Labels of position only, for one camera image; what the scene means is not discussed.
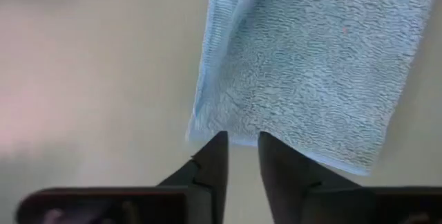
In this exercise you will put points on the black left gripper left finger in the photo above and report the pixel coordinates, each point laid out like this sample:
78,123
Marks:
155,205

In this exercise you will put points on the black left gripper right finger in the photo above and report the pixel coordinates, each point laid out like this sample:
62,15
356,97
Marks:
328,203

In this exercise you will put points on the teal microfiber towel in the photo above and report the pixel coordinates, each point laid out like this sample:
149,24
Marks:
310,72

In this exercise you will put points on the green table mat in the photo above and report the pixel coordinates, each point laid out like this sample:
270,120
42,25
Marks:
86,79

